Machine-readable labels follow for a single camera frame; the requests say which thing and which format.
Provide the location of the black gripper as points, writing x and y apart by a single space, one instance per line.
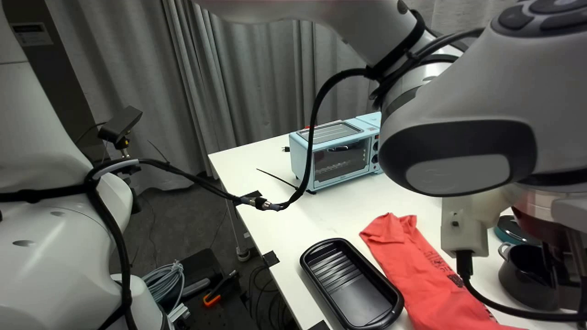
565 268

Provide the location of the orange printed cloth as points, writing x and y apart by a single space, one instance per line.
428 276

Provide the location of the black pot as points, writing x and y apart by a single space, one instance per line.
523 276

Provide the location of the black ridged tray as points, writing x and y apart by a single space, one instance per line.
351 285

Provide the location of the light blue toaster oven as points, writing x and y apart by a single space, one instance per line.
332 157

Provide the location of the thin black stick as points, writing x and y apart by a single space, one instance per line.
277 179

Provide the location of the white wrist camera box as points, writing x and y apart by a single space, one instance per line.
468 226

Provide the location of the black camera on stand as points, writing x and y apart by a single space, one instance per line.
119 125

